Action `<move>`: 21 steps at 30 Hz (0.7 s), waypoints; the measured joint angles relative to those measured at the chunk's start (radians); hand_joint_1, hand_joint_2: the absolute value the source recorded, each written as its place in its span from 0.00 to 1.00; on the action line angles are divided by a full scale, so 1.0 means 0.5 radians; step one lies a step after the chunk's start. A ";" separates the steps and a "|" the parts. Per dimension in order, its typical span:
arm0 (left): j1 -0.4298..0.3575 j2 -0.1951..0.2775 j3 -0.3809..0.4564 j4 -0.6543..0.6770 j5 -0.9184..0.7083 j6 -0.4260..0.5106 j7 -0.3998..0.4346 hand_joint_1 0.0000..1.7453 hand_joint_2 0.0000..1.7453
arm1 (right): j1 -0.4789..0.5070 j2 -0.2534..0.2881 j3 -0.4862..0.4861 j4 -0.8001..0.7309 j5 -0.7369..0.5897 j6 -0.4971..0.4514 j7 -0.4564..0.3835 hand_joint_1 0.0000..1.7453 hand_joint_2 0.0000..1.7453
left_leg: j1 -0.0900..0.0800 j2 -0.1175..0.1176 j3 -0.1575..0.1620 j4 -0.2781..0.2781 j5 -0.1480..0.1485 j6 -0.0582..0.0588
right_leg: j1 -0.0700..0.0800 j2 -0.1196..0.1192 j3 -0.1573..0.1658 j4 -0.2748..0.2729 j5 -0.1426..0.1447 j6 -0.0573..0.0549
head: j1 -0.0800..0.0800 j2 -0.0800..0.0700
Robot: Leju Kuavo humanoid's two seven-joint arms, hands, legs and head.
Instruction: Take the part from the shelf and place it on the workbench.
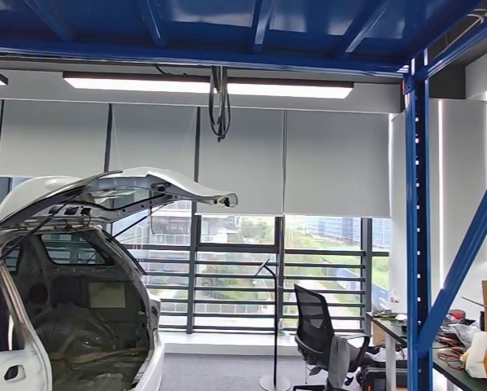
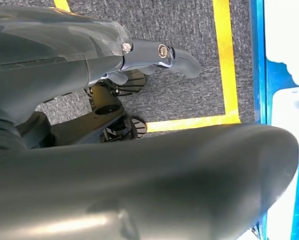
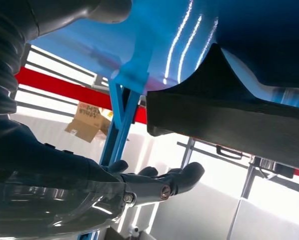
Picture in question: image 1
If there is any grey jacket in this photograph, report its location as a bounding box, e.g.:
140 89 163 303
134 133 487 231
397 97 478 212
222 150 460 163
326 335 352 389

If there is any dark top work desk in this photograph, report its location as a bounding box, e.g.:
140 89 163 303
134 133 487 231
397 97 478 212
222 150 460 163
365 313 487 391

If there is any black equipment case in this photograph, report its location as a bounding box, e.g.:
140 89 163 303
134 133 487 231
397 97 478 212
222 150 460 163
360 367 409 391

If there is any dark window railing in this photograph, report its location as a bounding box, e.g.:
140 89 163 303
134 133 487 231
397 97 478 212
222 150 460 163
113 214 391 334

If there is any orange cable coil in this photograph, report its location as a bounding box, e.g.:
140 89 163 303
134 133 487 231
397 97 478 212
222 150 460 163
436 334 467 372

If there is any blue steel shelf rack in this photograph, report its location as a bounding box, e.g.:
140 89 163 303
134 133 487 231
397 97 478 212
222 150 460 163
0 0 487 391

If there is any white yellow plastic bag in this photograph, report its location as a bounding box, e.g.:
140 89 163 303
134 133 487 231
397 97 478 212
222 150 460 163
460 331 487 387

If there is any white car tailgate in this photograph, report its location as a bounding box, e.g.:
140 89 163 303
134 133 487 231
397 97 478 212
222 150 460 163
0 167 239 233

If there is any long ceiling light strip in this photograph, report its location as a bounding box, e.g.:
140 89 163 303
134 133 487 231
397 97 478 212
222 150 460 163
63 71 354 100

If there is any black pole floor stand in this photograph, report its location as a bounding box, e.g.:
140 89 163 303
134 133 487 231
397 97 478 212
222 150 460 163
254 257 291 391

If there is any black mesh office chair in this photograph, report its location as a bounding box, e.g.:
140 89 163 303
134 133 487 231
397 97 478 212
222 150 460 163
293 284 371 391

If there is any hanging black cable bundle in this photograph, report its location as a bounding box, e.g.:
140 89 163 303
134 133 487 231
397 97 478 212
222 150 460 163
208 65 232 143

